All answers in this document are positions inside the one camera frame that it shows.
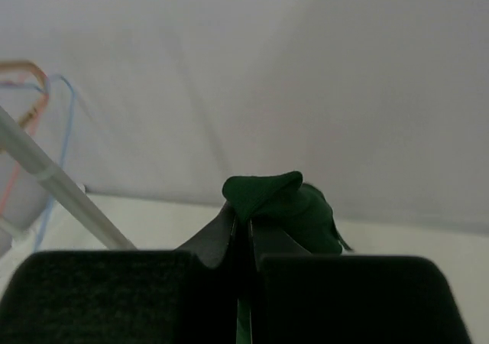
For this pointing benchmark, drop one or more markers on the silver clothes rack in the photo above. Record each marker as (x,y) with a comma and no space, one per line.
(53,179)

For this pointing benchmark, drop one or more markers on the green and beige t-shirt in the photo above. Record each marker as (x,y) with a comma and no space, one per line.
(285,229)

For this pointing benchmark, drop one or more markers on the pink plastic hanger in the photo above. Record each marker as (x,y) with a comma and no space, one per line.
(15,168)

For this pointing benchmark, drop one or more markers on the beige wooden hanger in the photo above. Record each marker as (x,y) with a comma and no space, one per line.
(32,77)

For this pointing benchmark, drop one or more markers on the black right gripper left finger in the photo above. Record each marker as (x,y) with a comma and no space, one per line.
(186,295)

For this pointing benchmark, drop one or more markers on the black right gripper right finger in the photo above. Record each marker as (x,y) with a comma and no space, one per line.
(387,299)

